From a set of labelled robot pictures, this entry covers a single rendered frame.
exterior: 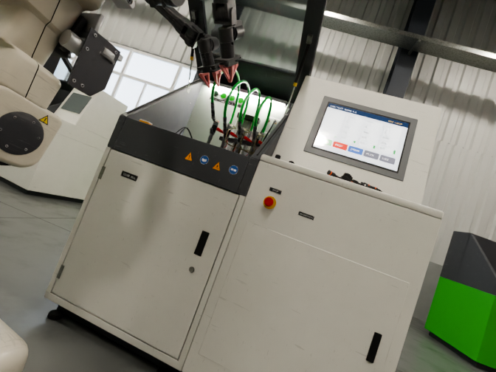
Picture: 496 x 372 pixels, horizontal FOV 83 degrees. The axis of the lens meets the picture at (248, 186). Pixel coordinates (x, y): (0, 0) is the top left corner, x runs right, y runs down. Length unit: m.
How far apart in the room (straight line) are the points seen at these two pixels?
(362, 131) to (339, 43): 5.06
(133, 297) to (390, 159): 1.29
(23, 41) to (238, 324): 1.07
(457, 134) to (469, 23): 2.20
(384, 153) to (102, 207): 1.31
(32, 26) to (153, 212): 0.73
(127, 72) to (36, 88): 6.12
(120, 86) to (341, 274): 6.32
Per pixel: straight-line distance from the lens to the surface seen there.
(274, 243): 1.10
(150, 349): 1.34
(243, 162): 1.16
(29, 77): 0.86
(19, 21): 0.91
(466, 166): 6.38
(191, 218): 1.19
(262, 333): 1.17
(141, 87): 6.67
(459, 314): 4.53
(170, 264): 1.23
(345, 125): 1.51
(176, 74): 6.42
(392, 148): 1.50
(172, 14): 1.45
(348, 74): 6.19
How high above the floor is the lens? 0.75
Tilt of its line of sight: 4 degrees up
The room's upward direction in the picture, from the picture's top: 20 degrees clockwise
